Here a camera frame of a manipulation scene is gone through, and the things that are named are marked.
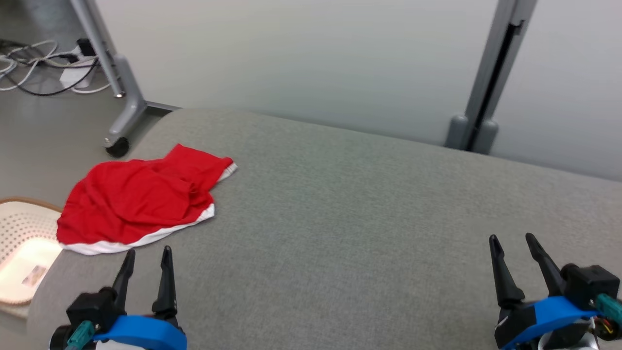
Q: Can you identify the black floor cable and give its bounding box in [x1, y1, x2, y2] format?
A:
[0, 39, 100, 97]

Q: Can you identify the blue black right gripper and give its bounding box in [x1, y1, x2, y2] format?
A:
[489, 233, 601, 350]

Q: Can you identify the white power strip with cables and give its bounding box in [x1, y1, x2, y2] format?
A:
[0, 40, 112, 94]

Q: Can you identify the red shorts white trim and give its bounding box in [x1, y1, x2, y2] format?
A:
[56, 143, 238, 256]

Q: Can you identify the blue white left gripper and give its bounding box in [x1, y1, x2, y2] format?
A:
[50, 245, 188, 350]

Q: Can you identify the beige perforated laundry basket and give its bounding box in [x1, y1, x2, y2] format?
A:
[0, 197, 64, 319]

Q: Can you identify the grey partition post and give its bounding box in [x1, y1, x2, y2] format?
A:
[445, 0, 539, 155]

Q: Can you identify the black cable teal plug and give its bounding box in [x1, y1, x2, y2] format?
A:
[66, 320, 95, 350]
[594, 293, 622, 326]

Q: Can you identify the right black cable teal plug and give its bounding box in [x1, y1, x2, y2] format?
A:
[594, 293, 622, 326]

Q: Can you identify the grey wheeled partition leg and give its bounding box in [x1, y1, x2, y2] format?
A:
[70, 0, 181, 158]

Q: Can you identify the left black cable teal plug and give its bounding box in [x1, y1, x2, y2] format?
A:
[66, 320, 95, 350]

